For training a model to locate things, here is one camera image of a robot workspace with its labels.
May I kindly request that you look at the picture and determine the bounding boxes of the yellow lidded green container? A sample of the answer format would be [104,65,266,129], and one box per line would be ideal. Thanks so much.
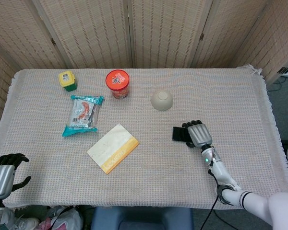
[58,70,78,92]

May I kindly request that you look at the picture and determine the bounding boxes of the blue chair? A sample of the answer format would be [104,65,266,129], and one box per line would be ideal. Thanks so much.
[90,206,194,230]

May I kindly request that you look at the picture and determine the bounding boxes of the red lidded snack jar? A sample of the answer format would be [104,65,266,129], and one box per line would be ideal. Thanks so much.
[105,69,131,100]

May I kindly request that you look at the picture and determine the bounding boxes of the white plastic bag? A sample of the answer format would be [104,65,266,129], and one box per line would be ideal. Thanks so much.
[39,206,84,230]

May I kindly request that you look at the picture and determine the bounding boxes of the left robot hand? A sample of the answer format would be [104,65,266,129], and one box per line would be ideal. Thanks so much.
[0,153,32,199]

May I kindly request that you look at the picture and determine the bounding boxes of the teal snack packet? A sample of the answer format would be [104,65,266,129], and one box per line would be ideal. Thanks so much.
[61,94,105,138]

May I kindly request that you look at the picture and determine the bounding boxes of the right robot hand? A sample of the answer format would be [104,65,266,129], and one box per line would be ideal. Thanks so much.
[181,119,214,149]

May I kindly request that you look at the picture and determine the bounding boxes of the white and yellow booklet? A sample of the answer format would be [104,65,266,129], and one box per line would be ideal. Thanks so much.
[86,123,140,175]

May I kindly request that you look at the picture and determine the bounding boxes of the black smartphone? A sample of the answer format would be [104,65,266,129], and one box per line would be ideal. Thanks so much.
[172,126,192,142]

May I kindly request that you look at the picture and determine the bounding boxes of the bamboo folding screen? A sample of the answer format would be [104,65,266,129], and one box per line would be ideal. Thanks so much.
[0,0,288,120]

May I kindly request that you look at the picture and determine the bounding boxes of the black cable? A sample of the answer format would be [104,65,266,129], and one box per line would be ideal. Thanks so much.
[200,194,240,230]

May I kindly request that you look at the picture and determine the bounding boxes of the beige upturned bowl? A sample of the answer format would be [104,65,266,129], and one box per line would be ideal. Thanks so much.
[150,88,173,112]

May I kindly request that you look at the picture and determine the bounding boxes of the woven beige tablecloth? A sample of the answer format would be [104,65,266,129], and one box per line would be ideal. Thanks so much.
[0,64,288,208]

